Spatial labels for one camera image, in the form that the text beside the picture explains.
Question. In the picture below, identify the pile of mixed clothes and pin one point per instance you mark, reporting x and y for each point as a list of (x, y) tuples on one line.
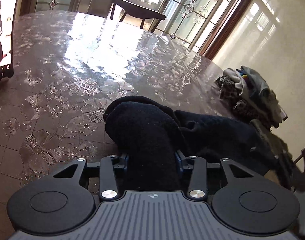
[(251, 100)]

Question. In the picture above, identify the dark wooden chair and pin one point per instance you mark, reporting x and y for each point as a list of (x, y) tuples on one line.
[(137, 11)]

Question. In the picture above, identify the glass door with ornaments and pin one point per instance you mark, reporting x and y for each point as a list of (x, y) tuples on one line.
[(201, 25)]

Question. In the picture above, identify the floral plastic tablecloth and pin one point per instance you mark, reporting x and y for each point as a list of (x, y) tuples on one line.
[(68, 67)]

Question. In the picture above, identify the black knitted garment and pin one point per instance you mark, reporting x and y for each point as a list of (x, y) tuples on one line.
[(151, 134)]

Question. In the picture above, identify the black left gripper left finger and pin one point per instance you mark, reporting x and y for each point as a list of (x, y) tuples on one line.
[(113, 170)]

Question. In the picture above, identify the pink object under phone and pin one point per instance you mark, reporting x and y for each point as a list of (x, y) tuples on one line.
[(3, 81)]

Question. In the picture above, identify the smartphone with lit screen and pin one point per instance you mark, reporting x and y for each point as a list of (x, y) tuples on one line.
[(7, 19)]

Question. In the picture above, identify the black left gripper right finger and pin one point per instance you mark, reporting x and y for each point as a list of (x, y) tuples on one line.
[(193, 176)]

